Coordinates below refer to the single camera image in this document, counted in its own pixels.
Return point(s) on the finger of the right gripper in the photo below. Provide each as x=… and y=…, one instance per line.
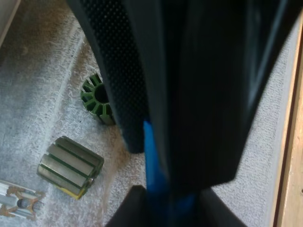
x=201, y=94
x=113, y=59

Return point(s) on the bright blue cylinder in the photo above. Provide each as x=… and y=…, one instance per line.
x=154, y=165

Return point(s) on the dark ribbed drum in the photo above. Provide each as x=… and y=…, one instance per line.
x=68, y=165

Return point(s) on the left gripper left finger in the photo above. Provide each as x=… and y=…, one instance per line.
x=135, y=208

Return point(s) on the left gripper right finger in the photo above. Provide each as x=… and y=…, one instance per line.
x=220, y=215

